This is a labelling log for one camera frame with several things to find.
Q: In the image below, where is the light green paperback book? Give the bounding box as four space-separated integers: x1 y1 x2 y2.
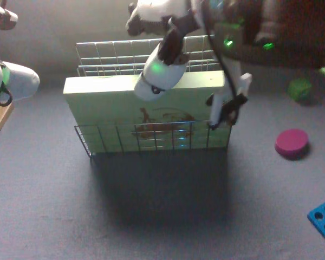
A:
62 70 232 155

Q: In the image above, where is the silver wire file rack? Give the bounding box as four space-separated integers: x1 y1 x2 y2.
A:
74 34 233 160

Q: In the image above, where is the blue block with holes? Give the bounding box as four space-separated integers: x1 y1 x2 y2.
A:
306 199 325 243

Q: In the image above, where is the magenta round disc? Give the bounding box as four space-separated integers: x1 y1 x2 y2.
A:
275 128 309 160

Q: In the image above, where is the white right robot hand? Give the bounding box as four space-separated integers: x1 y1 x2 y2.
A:
126 0 203 102

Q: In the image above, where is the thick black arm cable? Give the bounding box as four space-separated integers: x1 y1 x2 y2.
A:
198 0 238 100

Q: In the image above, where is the green toy block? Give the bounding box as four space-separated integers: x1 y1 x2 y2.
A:
287 77 313 103

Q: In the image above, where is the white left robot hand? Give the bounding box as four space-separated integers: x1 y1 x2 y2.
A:
0 0 41 107

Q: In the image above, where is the dark cabinet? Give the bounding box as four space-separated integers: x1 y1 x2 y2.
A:
243 0 325 68

